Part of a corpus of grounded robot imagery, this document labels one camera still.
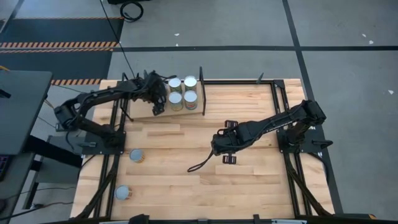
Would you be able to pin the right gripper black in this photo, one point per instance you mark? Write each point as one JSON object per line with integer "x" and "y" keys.
{"x": 227, "y": 140}

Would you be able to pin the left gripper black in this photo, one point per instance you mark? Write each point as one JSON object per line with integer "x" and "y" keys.
{"x": 154, "y": 88}

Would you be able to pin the carrots label tin can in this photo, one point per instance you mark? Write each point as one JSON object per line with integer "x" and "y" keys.
{"x": 176, "y": 99}

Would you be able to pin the peas label tin can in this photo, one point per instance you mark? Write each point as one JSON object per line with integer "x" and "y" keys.
{"x": 174, "y": 84}

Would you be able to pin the tomatoes label tin can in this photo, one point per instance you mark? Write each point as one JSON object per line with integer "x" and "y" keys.
{"x": 190, "y": 82}
{"x": 190, "y": 97}

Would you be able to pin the short orange patterned tin can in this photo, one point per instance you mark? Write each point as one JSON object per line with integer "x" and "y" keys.
{"x": 136, "y": 155}

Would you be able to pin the short green tin can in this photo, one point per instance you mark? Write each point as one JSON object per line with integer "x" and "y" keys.
{"x": 122, "y": 192}

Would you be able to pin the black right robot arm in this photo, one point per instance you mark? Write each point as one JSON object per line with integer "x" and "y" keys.
{"x": 280, "y": 119}

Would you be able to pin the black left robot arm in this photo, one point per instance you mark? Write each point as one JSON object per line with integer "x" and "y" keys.
{"x": 93, "y": 96}

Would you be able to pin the silver aluminium extrusion bar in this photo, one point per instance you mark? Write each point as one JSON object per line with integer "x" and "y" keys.
{"x": 115, "y": 222}
{"x": 289, "y": 221}

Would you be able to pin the dark grey desk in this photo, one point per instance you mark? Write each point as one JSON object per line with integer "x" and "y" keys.
{"x": 21, "y": 109}

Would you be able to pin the black aluminium table frame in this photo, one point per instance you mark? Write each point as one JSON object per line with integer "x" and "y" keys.
{"x": 233, "y": 82}

